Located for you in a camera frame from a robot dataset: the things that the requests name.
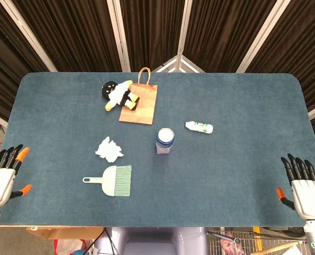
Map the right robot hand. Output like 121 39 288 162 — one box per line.
276 153 315 220

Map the white paper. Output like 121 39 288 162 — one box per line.
95 136 125 163

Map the white brush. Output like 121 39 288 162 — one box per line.
82 165 133 198

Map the cardboard box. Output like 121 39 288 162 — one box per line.
26 226 104 240

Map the wooden stick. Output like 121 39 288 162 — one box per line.
260 241 303 254

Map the red and white plastic bag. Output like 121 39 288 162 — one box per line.
53 238 94 255

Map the small white plastic bottle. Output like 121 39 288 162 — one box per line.
185 121 214 134

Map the black and white plush doll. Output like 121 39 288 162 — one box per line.
101 80 141 112

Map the white and blue can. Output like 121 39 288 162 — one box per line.
156 127 176 155

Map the blue table mat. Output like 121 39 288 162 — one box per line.
0 72 315 228

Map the brown paper bag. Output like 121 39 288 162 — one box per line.
118 67 158 126

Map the lavender robot torso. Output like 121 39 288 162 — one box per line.
95 226 208 255

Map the metal wire cart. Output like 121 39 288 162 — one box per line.
206 226 307 255

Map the white metal frame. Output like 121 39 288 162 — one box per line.
151 54 206 73

